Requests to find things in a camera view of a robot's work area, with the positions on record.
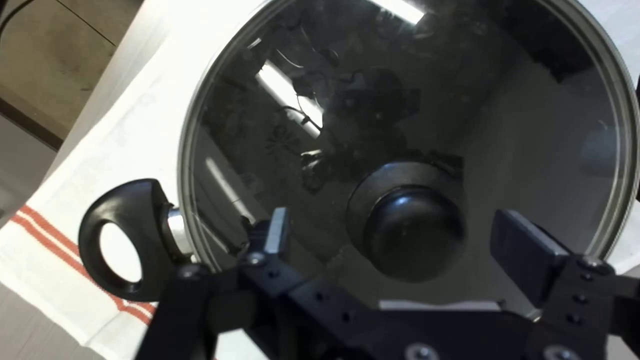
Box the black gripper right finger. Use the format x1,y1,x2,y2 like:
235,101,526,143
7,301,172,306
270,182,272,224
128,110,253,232
489,208,640,360

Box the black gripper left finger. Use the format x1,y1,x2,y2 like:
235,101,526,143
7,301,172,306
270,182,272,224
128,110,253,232
139,206,404,360

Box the black cooking pot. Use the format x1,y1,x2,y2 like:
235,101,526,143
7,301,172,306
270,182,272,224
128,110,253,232
76,175,200,303

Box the white towel red stripes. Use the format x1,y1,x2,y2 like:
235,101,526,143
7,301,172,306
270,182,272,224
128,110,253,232
0,0,640,360

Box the glass pot lid black knob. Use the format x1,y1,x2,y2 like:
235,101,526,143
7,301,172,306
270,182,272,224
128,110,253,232
176,0,640,316

